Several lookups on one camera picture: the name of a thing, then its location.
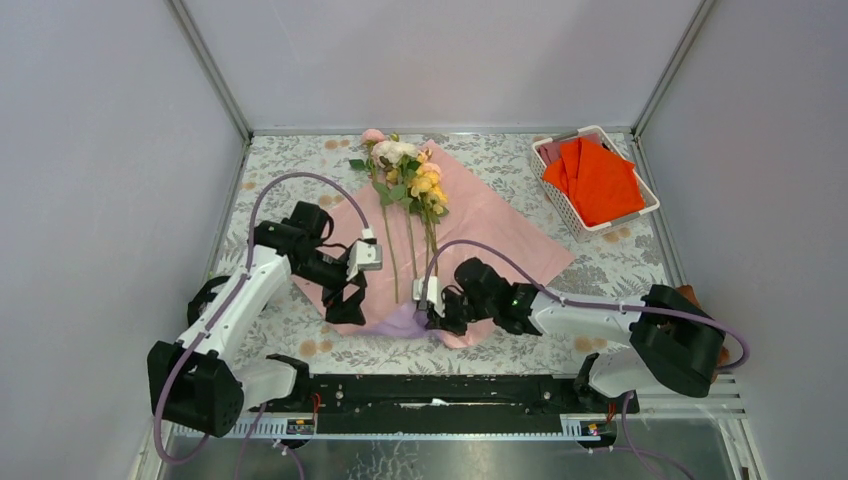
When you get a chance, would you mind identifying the pink and purple wrapping paper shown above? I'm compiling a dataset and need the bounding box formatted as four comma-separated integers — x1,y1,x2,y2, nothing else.
293,140,575,349

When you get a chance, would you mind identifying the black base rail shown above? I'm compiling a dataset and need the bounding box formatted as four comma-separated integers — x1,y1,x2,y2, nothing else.
266,374,640,436

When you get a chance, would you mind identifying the pink fake flower stem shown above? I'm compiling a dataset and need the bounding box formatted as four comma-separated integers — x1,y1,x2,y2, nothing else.
350,128,400,304

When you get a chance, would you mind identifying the purple cable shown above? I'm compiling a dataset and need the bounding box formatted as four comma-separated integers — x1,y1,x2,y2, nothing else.
417,239,752,480
152,172,376,480

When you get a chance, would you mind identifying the yellow fake flower bunch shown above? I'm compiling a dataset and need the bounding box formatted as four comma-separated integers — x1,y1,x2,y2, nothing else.
386,148,449,276

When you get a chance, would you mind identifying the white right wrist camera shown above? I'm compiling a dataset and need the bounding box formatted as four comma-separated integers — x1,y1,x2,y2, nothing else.
412,276,444,317

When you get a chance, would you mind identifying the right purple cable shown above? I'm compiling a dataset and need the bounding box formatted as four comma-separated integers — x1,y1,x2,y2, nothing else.
417,239,752,480

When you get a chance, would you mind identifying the brown cloth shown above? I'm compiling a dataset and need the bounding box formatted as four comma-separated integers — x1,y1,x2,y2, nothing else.
676,285,729,383

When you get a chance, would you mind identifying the black strap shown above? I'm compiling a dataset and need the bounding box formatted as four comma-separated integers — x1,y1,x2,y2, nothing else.
186,275,230,327

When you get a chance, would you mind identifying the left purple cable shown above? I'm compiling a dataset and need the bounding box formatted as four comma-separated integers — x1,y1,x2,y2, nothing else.
152,172,376,480

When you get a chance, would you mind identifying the white fake flower stem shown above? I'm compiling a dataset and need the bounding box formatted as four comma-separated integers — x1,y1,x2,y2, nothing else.
370,135,425,263

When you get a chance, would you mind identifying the orange folded paper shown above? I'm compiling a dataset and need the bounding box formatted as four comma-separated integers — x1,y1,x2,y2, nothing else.
542,140,646,227

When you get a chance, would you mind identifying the floral patterned tablecloth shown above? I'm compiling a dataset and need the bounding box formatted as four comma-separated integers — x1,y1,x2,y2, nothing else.
198,132,690,377

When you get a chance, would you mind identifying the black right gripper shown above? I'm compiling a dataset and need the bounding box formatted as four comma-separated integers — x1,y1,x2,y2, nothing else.
426,287,496,337

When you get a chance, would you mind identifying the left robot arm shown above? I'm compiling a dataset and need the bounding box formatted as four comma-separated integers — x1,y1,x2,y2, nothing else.
147,220,382,438

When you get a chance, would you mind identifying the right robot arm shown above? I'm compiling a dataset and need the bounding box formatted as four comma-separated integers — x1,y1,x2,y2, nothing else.
412,257,726,412

